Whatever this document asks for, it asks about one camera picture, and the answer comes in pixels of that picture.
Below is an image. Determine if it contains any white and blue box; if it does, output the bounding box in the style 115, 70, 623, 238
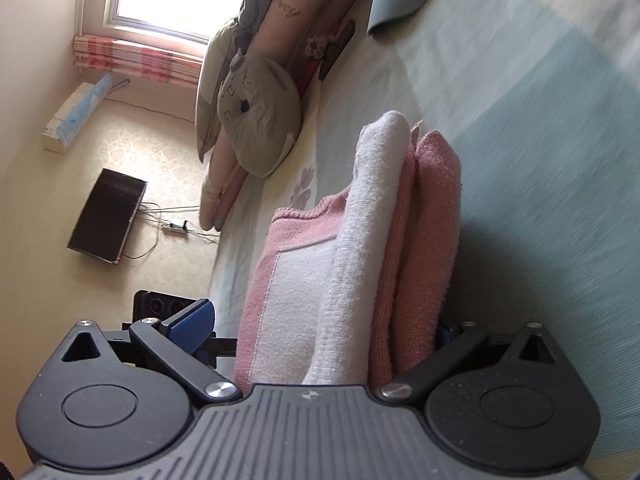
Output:
41, 72, 113, 153

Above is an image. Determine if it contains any pink striped curtain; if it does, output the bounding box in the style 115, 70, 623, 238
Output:
72, 34, 205, 87

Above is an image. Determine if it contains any pink and white knit sweater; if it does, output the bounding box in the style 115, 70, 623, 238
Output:
232, 110, 463, 396

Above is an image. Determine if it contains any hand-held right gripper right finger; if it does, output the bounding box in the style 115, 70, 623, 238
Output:
375, 320, 558, 406

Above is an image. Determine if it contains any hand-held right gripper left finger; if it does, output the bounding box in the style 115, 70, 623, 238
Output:
59, 298, 244, 406

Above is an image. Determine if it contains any black television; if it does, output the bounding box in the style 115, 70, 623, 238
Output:
66, 168, 148, 265

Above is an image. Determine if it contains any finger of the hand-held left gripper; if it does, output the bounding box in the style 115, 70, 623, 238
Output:
197, 334, 239, 363

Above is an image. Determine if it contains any grey cat cushion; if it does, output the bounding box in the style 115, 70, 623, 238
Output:
217, 52, 302, 178

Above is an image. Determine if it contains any black wall cable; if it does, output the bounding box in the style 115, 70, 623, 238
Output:
120, 201, 221, 261

